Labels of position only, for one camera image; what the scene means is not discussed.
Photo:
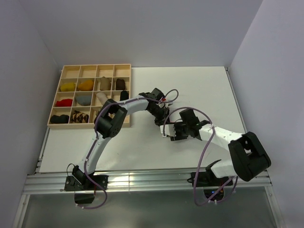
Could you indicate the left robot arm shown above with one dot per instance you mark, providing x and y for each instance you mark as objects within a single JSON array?
[{"x": 108, "y": 124}]

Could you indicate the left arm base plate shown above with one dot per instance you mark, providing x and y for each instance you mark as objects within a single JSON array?
[{"x": 73, "y": 185}]

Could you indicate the brown argyle sock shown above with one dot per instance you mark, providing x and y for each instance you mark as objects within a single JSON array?
[{"x": 97, "y": 112}]

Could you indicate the orange rolled sock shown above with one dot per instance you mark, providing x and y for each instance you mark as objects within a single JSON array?
[{"x": 87, "y": 85}]

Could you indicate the argyle rolled sock in tray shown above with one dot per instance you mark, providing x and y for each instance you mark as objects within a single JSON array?
[{"x": 79, "y": 117}]

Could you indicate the red rolled sock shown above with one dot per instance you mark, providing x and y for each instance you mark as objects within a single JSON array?
[{"x": 64, "y": 103}]

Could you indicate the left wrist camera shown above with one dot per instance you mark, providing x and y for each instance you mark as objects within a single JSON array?
[{"x": 166, "y": 103}]

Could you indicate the grey rolled sock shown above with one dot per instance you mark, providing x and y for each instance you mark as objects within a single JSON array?
[{"x": 84, "y": 100}]

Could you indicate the wooden compartment tray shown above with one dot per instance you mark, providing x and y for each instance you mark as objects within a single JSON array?
[{"x": 82, "y": 91}]

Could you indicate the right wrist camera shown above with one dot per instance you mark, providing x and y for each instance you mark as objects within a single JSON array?
[{"x": 168, "y": 130}]

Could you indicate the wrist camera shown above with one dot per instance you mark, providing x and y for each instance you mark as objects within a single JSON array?
[
  {"x": 168, "y": 130},
  {"x": 166, "y": 103}
]

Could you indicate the yellow rolled sock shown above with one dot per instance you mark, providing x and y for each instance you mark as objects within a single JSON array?
[{"x": 67, "y": 87}]

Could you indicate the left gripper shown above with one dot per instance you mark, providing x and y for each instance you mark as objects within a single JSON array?
[{"x": 162, "y": 120}]

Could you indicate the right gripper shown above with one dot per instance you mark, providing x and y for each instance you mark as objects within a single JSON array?
[{"x": 178, "y": 137}]

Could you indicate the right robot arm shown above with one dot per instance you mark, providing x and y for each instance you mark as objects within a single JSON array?
[{"x": 247, "y": 156}]

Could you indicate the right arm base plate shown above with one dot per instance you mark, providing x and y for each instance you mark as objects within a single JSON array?
[{"x": 208, "y": 179}]

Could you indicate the dark brown rolled sock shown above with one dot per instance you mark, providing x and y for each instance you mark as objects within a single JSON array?
[{"x": 120, "y": 84}]

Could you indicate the black rolled sock in tray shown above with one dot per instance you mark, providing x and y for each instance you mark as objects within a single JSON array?
[{"x": 59, "y": 119}]

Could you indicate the black sock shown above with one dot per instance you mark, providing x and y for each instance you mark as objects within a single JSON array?
[
  {"x": 124, "y": 95},
  {"x": 59, "y": 119}
]

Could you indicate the tan rolled sock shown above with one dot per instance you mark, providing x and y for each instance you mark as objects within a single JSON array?
[{"x": 105, "y": 84}]

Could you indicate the white red-tipped rolled sock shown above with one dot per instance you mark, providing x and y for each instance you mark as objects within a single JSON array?
[{"x": 102, "y": 97}]

